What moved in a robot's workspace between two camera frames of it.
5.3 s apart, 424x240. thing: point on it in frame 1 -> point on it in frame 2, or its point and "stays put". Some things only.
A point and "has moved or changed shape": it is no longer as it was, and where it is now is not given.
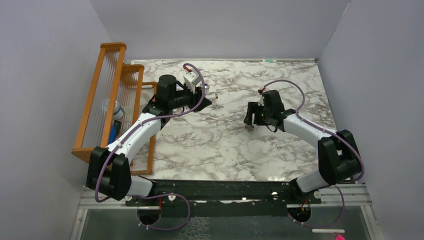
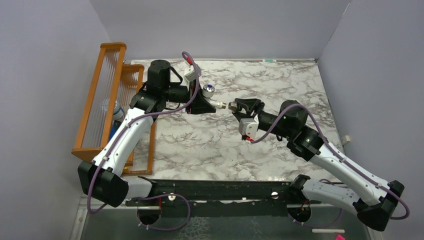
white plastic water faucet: (207, 95) has moved or changed shape
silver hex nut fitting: (249, 128) has moved or changed shape
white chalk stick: (339, 231) stays put
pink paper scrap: (340, 237) stays put
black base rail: (224, 198) stays put
